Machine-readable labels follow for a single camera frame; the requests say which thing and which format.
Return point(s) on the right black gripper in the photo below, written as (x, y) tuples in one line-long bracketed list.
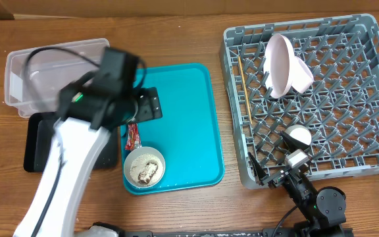
[(260, 175)]

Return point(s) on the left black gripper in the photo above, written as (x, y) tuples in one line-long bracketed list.
[(149, 103)]

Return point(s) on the small white cup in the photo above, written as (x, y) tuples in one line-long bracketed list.
[(300, 133)]

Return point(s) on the red snack wrapper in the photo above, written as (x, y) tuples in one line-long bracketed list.
[(133, 138)]

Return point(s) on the bowl with rice leftovers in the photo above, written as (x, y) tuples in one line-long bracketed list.
[(144, 167)]

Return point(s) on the pink bowl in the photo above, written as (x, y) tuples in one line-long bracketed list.
[(303, 77)]

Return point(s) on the white round plate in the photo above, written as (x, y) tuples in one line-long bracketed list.
[(279, 58)]

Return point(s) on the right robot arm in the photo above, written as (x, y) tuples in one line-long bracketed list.
[(323, 209)]

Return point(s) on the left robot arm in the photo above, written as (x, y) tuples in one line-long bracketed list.
[(89, 110)]

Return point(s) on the grey dishwasher rack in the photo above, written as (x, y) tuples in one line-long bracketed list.
[(340, 108)]

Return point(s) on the teal serving tray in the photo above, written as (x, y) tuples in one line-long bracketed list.
[(187, 135)]

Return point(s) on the black plastic tray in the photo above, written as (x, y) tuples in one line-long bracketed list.
[(38, 144)]

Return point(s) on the clear plastic bin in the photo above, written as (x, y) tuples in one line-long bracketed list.
[(50, 71)]

